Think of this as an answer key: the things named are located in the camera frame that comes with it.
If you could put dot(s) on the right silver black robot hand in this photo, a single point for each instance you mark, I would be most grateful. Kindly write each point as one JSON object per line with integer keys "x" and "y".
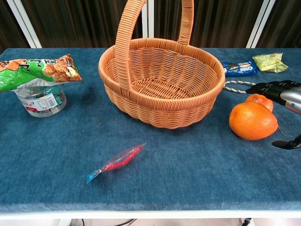
{"x": 285, "y": 94}

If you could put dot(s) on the large orange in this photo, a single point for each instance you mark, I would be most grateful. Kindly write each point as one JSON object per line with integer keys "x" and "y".
{"x": 252, "y": 121}

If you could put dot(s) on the small orange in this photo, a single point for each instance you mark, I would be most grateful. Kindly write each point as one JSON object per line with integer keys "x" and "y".
{"x": 261, "y": 100}

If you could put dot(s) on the orange wicker basket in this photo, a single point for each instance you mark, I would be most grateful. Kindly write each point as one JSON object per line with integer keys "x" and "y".
{"x": 162, "y": 94}

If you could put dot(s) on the yellow-green snack packet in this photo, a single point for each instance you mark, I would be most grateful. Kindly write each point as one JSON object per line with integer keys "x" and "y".
{"x": 270, "y": 61}

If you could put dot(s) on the blue Oreo packet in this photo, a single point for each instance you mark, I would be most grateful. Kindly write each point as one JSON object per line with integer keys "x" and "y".
{"x": 240, "y": 68}

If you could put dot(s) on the blue velvet tablecloth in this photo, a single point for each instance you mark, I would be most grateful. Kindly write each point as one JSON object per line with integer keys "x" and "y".
{"x": 150, "y": 141}

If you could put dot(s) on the red sausage in wrapper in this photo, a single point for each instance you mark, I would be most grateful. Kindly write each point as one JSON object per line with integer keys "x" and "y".
{"x": 117, "y": 161}

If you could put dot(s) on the clear plastic jar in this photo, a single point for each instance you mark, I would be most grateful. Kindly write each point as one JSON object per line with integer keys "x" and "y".
{"x": 40, "y": 102}

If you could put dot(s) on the green snack bag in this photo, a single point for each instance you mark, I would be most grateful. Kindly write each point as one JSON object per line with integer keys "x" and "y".
{"x": 35, "y": 70}

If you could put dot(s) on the white metal frame post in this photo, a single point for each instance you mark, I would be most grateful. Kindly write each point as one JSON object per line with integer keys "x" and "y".
{"x": 259, "y": 23}
{"x": 147, "y": 18}
{"x": 24, "y": 23}

